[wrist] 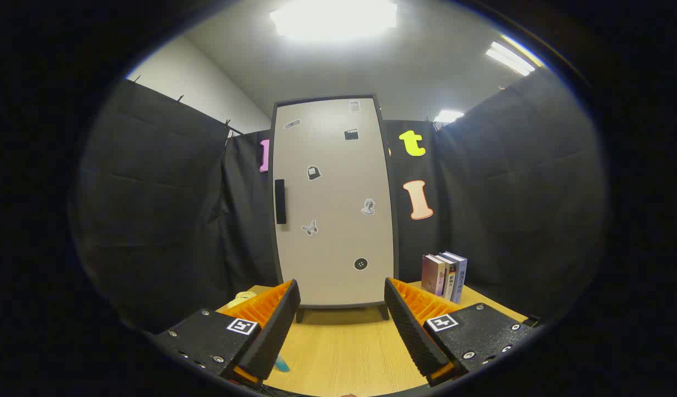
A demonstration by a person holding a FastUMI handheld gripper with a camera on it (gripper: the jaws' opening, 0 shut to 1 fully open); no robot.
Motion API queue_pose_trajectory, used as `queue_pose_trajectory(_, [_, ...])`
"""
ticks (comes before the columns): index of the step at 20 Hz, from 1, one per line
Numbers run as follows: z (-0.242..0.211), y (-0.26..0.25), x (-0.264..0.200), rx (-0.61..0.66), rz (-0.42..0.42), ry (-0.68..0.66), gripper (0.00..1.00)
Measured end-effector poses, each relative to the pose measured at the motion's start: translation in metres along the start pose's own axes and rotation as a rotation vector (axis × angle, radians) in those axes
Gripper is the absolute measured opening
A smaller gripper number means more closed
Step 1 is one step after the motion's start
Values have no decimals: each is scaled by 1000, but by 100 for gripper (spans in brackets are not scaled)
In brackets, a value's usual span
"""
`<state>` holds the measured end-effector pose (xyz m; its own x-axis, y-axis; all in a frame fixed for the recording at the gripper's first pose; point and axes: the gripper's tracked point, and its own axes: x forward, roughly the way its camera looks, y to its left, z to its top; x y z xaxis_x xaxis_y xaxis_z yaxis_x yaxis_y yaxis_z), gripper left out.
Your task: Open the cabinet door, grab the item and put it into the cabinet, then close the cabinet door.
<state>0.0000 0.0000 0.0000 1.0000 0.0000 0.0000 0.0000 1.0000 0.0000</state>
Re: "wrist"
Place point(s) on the grey blue book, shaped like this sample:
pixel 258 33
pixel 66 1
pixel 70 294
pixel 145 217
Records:
pixel 461 281

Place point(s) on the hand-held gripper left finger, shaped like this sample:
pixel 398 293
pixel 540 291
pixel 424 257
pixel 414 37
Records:
pixel 278 331

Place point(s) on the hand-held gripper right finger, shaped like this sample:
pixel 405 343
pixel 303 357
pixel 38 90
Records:
pixel 407 331

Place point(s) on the long ceiling light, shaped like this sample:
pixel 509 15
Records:
pixel 509 58

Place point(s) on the pink cover book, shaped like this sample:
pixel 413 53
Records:
pixel 431 275

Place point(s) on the yellow plush toy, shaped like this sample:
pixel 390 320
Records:
pixel 240 299

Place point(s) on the small ceiling light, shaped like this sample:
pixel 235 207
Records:
pixel 449 116

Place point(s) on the black backdrop cloth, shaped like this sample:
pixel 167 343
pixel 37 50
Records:
pixel 162 209

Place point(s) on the white spine book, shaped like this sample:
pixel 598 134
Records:
pixel 450 284

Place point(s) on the white and blue tube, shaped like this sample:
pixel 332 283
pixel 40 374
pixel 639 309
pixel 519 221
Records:
pixel 283 365

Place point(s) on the large square ceiling light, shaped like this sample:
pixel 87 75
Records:
pixel 333 16

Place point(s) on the dark grey cabinet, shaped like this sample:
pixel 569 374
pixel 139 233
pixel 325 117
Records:
pixel 395 231

